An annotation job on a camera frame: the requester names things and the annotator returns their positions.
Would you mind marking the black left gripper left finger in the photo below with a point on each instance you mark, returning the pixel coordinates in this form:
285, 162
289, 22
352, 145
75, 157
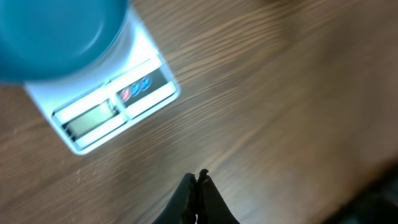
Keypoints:
173, 211

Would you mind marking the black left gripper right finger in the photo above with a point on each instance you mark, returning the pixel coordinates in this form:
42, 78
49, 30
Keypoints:
211, 208

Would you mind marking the white digital kitchen scale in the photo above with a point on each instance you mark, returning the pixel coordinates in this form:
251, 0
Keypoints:
130, 82

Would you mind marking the teal blue bowl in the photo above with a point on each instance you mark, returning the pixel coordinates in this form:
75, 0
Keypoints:
49, 39

